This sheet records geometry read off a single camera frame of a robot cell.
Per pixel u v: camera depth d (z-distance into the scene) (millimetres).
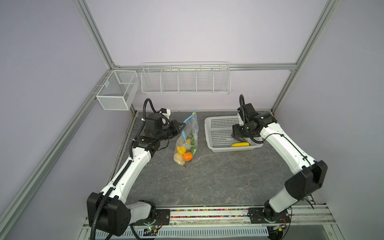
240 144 947
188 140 694
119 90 1046
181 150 901
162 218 733
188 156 866
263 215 733
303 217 742
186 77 984
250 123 559
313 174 428
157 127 598
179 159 879
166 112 705
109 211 381
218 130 1084
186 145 898
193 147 824
